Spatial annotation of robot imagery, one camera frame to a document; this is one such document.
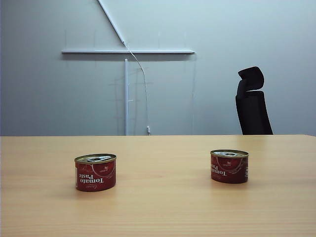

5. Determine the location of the white diagonal wall rail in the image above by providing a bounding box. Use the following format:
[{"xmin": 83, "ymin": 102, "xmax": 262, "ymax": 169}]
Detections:
[{"xmin": 97, "ymin": 0, "xmax": 126, "ymax": 45}]

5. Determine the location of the red tomato paste can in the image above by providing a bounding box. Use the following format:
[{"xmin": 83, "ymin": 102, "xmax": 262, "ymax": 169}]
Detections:
[
  {"xmin": 74, "ymin": 153, "xmax": 117, "ymax": 192},
  {"xmin": 210, "ymin": 149, "xmax": 249, "ymax": 184}
]

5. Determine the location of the white vertical wall rail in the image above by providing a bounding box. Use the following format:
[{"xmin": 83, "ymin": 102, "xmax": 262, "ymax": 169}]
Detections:
[{"xmin": 124, "ymin": 58, "xmax": 129, "ymax": 136}]

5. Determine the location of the thin white cable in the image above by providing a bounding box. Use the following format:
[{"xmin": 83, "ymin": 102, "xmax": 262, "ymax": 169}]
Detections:
[{"xmin": 125, "ymin": 42, "xmax": 151, "ymax": 135}]

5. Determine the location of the white horizontal wall rail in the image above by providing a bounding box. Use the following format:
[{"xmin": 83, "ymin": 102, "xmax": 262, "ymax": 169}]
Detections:
[{"xmin": 61, "ymin": 49, "xmax": 196, "ymax": 55}]

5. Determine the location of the black office chair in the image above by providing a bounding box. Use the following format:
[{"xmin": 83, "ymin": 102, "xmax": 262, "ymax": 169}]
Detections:
[{"xmin": 235, "ymin": 66, "xmax": 274, "ymax": 135}]

